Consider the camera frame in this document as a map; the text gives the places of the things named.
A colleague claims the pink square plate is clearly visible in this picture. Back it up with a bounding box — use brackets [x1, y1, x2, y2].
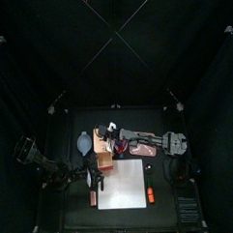
[127, 130, 159, 159]

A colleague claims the pale blue spouted bowl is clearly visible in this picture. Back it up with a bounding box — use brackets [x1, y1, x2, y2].
[75, 131, 94, 158]

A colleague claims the orange toy carrot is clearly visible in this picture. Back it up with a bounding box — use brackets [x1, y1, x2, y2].
[146, 178, 156, 205]

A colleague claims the pink rectangular block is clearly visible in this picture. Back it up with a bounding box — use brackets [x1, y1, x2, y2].
[90, 190, 98, 208]

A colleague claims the thin white cord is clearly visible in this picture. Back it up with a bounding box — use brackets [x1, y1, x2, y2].
[75, 0, 182, 108]
[44, 0, 163, 108]

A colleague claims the white rectangular board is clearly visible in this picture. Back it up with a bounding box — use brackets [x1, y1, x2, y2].
[95, 158, 147, 212]

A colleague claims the translucent pink plastic piece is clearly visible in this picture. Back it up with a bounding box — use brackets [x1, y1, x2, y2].
[131, 145, 151, 157]

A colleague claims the white text label sticker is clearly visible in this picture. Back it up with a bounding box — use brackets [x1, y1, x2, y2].
[177, 195, 200, 224]

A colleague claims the wooden box with drawer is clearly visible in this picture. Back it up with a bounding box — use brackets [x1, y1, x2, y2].
[92, 128, 114, 172]

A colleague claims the blue and red utensil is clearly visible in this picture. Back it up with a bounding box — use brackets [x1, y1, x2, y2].
[114, 139, 129, 156]

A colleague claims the pink plastic cup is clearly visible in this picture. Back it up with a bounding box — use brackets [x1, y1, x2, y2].
[113, 138, 130, 157]

